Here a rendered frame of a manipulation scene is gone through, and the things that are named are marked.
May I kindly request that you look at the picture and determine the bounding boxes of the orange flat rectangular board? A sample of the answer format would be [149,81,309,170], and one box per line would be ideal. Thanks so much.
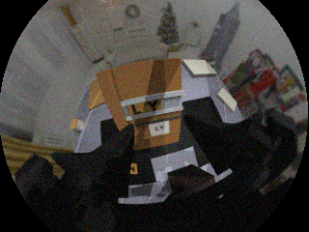
[88,80,105,111]

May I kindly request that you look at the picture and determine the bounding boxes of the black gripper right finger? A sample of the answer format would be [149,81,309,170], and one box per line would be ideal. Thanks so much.
[184,112,263,175]

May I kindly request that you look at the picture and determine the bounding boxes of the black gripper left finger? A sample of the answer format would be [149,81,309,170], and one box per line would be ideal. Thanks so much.
[50,124,135,198]

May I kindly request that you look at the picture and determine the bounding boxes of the white paper label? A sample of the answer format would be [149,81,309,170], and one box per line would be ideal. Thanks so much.
[148,120,170,136]

